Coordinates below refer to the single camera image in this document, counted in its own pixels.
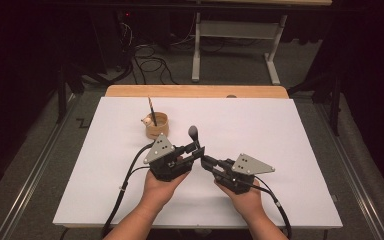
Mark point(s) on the desk with white frame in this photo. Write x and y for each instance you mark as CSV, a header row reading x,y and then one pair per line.
x,y
236,29

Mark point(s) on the black pencil with gold end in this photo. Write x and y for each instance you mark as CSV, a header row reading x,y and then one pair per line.
x,y
152,111

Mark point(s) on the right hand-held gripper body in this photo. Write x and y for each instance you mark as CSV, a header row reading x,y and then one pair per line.
x,y
246,165

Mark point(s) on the black metal stand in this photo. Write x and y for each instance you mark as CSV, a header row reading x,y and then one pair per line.
x,y
61,96
335,100

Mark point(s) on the person's left hand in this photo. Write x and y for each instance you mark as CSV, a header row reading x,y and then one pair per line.
x,y
161,191

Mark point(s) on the white board sheet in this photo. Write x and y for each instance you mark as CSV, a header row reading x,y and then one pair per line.
x,y
246,126

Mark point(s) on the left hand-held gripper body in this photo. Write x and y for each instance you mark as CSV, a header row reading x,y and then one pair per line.
x,y
161,151

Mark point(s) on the black makeup brush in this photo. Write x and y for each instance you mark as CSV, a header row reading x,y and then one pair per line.
x,y
193,131

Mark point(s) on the person's right hand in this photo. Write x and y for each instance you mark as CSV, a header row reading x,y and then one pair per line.
x,y
246,200

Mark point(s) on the wooden pen holder cup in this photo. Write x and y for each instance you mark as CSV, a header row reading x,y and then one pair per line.
x,y
153,131

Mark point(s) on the metal floor rail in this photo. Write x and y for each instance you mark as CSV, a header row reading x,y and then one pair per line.
x,y
356,173
36,173

